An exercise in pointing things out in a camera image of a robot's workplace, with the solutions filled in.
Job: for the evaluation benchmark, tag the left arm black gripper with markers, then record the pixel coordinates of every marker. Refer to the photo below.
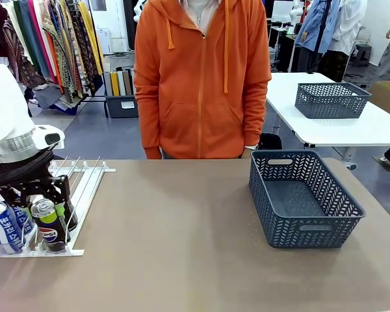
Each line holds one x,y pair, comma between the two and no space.
26,190

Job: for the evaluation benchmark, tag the blue Pocari Sweat can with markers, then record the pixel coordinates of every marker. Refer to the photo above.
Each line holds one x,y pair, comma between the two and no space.
22,217
3,229

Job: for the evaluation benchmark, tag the blue-grey woven plastic basket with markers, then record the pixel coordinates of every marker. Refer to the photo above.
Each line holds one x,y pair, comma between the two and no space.
331,100

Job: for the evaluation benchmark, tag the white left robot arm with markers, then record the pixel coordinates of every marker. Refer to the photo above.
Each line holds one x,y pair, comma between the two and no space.
3,107

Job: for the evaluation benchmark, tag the person's left forearm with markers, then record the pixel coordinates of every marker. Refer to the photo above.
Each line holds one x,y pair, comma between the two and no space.
256,123

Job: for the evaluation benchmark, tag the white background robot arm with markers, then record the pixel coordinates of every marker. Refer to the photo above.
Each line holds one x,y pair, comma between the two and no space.
295,11
138,9

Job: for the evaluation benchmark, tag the person's right forearm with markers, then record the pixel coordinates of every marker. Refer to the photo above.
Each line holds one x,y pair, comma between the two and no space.
149,133

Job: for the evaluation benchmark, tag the person's left hand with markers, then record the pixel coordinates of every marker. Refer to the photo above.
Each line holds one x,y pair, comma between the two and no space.
247,153

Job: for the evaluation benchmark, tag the grey storage bin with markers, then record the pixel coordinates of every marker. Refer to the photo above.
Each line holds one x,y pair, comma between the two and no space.
122,105

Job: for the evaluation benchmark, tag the yellow material roll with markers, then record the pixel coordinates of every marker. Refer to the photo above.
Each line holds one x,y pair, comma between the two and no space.
114,83

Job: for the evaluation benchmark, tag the row of hanging garments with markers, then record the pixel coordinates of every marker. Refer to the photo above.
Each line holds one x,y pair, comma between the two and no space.
52,42

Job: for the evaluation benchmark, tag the white floor appliance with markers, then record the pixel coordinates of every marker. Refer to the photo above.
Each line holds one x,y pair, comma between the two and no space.
104,40

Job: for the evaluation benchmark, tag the yellow patterned hanging garment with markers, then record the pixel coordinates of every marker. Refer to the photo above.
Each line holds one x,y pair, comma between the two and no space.
91,35

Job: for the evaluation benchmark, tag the person in orange hoodie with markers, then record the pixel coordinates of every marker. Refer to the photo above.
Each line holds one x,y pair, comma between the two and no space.
201,81

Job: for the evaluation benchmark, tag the black bag on floor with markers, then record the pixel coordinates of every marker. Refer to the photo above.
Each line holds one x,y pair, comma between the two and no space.
271,141

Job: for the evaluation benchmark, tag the white side table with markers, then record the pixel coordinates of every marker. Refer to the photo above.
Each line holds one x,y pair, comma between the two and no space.
344,128

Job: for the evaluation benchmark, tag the dark plastic stool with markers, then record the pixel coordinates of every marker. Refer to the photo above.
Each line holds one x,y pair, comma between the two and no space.
363,55

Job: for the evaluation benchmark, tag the cardboard box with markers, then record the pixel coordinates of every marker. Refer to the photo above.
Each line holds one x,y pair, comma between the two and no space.
388,96

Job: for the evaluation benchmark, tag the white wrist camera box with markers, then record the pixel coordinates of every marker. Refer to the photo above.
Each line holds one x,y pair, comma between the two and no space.
50,136

